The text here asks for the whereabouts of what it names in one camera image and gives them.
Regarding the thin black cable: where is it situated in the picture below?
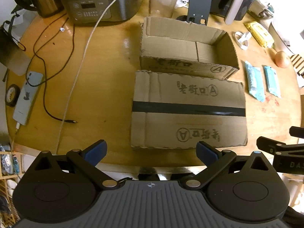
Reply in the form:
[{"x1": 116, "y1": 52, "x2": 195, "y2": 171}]
[{"x1": 33, "y1": 12, "x2": 78, "y2": 124}]

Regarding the silver rice cooker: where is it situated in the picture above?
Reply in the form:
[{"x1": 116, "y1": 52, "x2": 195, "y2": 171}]
[{"x1": 55, "y1": 0, "x2": 146, "y2": 25}]

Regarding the blue packet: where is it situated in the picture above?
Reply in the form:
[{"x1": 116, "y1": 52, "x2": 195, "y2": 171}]
[
  {"x1": 245, "y1": 60, "x2": 266, "y2": 102},
  {"x1": 263, "y1": 65, "x2": 282, "y2": 99}
]

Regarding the black tape roll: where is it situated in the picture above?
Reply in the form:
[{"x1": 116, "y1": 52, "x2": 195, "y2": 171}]
[{"x1": 5, "y1": 84, "x2": 21, "y2": 107}]

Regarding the white tray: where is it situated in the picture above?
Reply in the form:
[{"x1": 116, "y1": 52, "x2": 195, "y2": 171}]
[{"x1": 268, "y1": 19, "x2": 304, "y2": 55}]

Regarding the cardboard box black tape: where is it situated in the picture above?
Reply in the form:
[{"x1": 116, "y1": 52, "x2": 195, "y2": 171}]
[{"x1": 129, "y1": 70, "x2": 249, "y2": 150}]

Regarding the grey phone stand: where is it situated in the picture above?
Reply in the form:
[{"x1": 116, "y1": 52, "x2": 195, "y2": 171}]
[{"x1": 176, "y1": 0, "x2": 212, "y2": 26}]

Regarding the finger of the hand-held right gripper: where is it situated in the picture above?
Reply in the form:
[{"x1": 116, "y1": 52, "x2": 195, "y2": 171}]
[
  {"x1": 256, "y1": 136, "x2": 287, "y2": 154},
  {"x1": 289, "y1": 126, "x2": 304, "y2": 138}
]

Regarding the white cable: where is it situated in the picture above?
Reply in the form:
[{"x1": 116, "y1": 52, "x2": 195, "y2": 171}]
[{"x1": 56, "y1": 0, "x2": 131, "y2": 154}]

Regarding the wooden shelf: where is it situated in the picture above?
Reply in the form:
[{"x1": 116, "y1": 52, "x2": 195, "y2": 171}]
[{"x1": 0, "y1": 144, "x2": 28, "y2": 228}]

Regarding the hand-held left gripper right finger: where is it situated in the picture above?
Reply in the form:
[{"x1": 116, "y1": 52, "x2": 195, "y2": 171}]
[{"x1": 185, "y1": 141, "x2": 269, "y2": 189}]

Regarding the striped wooden trivet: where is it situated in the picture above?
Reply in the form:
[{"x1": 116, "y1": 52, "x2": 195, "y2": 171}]
[{"x1": 290, "y1": 54, "x2": 304, "y2": 77}]

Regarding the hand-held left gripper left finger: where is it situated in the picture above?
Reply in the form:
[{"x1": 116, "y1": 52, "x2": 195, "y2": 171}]
[{"x1": 34, "y1": 140, "x2": 119, "y2": 189}]

